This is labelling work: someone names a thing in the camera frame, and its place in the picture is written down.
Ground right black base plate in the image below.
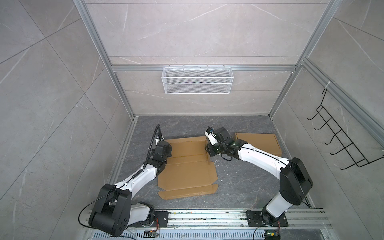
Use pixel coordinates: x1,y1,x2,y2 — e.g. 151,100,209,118
245,210,289,227

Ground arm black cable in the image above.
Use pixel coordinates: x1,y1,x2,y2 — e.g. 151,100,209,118
206,125,311,209
77,124,164,240

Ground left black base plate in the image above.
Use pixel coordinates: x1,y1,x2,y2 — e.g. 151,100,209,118
129,211,169,228

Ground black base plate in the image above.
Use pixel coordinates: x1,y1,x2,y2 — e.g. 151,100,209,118
245,210,289,227
129,211,169,228

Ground cardboard stack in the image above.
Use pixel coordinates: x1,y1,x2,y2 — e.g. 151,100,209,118
158,137,219,200

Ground white wire mesh basket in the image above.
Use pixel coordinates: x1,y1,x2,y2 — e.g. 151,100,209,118
162,67,234,95

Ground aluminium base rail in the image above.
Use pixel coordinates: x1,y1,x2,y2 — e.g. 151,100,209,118
160,209,332,229

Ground brown cardboard box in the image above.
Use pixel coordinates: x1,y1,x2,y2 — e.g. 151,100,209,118
235,133,282,157

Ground black wire hook rack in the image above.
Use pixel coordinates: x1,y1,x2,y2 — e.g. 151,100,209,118
307,89,384,171

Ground small circuit board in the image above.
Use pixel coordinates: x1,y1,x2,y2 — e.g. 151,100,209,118
264,230,281,240
143,230,160,238

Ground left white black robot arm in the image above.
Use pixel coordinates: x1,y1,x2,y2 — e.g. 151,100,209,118
89,141,172,237

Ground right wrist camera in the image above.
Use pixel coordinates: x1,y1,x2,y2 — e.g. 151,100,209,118
205,127,218,146

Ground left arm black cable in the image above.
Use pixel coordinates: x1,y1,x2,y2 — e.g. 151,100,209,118
77,124,164,240

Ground left small circuit board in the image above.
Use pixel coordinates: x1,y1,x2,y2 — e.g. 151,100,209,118
143,230,160,238

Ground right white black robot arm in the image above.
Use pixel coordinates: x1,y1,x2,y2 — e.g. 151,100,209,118
205,128,314,226

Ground right small circuit board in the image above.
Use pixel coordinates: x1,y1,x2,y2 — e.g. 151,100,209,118
264,230,281,240

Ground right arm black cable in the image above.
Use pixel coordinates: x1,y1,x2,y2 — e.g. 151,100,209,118
206,125,311,209

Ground slotted grey cable duct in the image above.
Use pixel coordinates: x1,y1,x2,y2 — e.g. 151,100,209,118
91,229,265,240

